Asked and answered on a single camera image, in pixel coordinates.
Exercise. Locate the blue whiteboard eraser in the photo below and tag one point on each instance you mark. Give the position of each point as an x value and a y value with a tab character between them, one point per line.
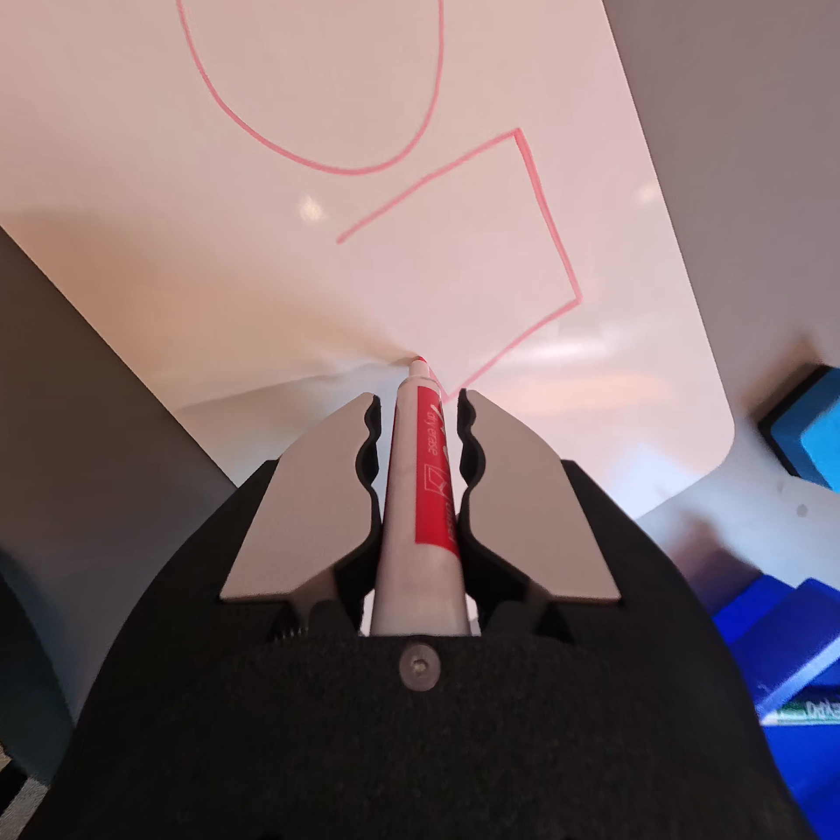
811	427

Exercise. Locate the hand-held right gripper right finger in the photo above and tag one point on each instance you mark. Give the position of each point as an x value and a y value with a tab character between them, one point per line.
538	525

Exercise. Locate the blue plastic bin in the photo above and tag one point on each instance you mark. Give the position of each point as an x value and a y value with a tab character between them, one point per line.
788	656

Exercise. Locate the black textured wrist pad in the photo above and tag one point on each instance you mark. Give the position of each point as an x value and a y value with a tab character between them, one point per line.
29	683

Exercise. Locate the white whiteboard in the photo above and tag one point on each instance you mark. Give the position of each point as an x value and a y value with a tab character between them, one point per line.
158	263

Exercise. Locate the green dry-erase marker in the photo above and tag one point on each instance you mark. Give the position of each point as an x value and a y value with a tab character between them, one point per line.
807	712

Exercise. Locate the red dry-erase marker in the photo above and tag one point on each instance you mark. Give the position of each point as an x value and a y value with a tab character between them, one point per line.
420	512

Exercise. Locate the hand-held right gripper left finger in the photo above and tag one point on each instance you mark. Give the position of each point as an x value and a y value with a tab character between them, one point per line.
295	525

